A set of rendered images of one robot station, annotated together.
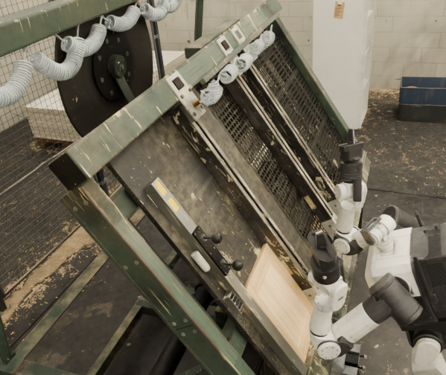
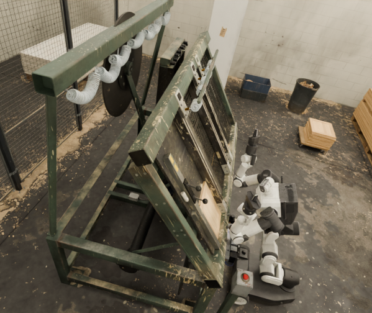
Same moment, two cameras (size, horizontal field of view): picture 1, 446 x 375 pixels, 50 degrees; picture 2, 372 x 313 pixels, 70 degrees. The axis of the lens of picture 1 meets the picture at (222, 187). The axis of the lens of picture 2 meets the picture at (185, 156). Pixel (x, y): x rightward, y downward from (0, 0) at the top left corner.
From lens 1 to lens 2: 0.63 m
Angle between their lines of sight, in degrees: 18
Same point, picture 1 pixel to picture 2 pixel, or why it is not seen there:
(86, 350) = (77, 217)
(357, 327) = (253, 231)
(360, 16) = (233, 38)
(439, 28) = (267, 49)
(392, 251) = (270, 195)
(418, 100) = (252, 89)
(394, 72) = (240, 68)
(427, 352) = (272, 237)
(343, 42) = (222, 50)
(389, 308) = (271, 224)
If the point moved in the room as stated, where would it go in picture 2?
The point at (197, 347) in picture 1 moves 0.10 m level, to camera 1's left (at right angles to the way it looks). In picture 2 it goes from (182, 241) to (167, 242)
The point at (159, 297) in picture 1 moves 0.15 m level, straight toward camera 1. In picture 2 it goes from (171, 218) to (180, 240)
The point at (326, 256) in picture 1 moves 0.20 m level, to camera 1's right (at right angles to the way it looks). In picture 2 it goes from (256, 205) to (285, 204)
